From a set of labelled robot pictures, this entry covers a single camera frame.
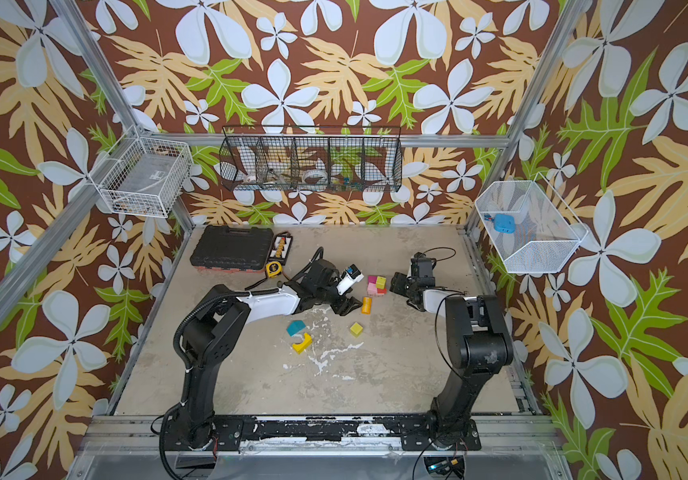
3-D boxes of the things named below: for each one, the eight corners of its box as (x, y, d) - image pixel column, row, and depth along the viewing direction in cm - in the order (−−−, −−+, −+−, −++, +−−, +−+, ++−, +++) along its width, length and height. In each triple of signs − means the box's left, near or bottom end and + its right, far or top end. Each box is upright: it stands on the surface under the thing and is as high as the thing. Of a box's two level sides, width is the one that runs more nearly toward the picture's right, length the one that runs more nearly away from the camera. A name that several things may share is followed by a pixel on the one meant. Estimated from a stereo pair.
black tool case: (192, 273, 107) (186, 265, 103) (207, 234, 120) (203, 225, 116) (267, 274, 107) (264, 265, 103) (275, 234, 120) (272, 225, 116)
